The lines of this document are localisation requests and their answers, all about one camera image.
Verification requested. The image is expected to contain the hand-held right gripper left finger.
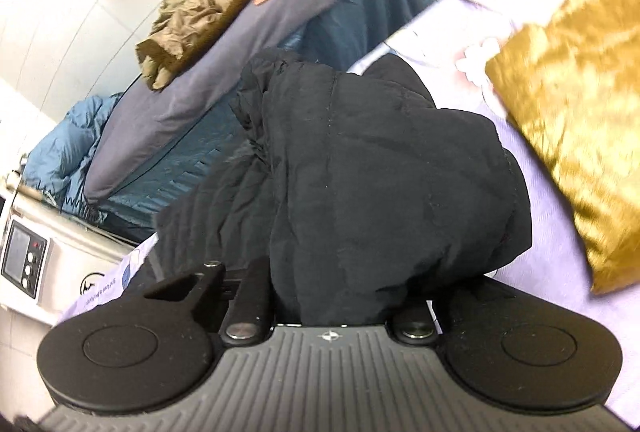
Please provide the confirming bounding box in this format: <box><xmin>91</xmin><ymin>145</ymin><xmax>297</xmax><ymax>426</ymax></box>
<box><xmin>144</xmin><ymin>259</ymin><xmax>272</xmax><ymax>344</ymax></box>

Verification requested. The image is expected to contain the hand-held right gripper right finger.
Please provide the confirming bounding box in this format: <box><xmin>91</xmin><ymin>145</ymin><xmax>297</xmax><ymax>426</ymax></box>
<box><xmin>390</xmin><ymin>279</ymin><xmax>518</xmax><ymax>344</ymax></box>

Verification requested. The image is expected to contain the black quilted jacket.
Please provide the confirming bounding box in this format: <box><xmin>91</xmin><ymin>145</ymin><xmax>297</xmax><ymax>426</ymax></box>
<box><xmin>154</xmin><ymin>48</ymin><xmax>533</xmax><ymax>327</ymax></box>

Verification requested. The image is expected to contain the white appliance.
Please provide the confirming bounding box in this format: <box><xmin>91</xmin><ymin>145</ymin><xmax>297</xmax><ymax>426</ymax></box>
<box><xmin>0</xmin><ymin>171</ymin><xmax>137</xmax><ymax>327</ymax></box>

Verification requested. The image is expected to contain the grey blanket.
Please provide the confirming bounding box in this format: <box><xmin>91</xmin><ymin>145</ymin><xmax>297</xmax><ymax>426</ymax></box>
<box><xmin>82</xmin><ymin>0</ymin><xmax>337</xmax><ymax>204</ymax></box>

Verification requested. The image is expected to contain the light blue duvet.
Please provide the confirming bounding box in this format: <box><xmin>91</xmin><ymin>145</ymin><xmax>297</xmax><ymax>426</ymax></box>
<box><xmin>22</xmin><ymin>94</ymin><xmax>124</xmax><ymax>214</ymax></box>

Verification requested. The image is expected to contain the mustard yellow garment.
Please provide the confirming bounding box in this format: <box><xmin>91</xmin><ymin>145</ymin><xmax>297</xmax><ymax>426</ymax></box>
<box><xmin>484</xmin><ymin>0</ymin><xmax>640</xmax><ymax>296</ymax></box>

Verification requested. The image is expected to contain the olive green jacket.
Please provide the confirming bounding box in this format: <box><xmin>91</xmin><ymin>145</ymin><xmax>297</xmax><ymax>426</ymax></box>
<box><xmin>136</xmin><ymin>0</ymin><xmax>279</xmax><ymax>92</ymax></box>

